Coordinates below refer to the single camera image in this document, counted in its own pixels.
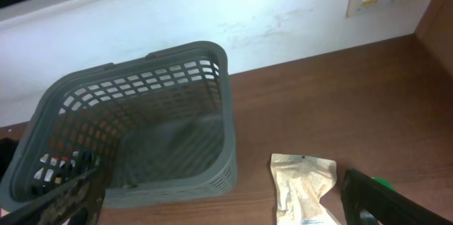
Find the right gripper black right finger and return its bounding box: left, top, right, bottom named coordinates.
left=340, top=168, right=452, bottom=225

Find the beige food pouch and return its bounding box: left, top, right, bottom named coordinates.
left=270, top=154, right=339, bottom=225

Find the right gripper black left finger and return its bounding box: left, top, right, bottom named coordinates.
left=1, top=168, right=105, bottom=225

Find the green lid spice jar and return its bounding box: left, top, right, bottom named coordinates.
left=372, top=177, right=395, bottom=191

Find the grey plastic basket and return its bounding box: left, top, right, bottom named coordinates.
left=1, top=41, right=238, bottom=212

